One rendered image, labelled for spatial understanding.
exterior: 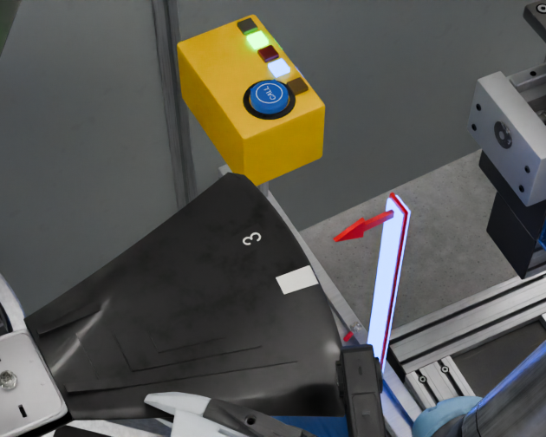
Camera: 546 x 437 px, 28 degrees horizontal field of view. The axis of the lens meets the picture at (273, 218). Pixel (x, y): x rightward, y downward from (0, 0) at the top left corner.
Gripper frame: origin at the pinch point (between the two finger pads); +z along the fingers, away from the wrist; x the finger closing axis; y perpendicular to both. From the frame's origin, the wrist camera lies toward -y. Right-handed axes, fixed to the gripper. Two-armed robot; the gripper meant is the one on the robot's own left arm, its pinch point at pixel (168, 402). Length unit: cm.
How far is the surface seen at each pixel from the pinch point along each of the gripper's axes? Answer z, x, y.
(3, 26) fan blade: 15.3, -22.6, -12.6
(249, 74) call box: 13.2, 15.2, -41.1
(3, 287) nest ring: 21.7, 9.8, -6.9
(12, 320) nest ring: 20.3, 12.1, -5.0
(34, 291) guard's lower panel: 61, 98, -38
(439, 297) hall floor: -5, 127, -80
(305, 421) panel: 1, 72, -26
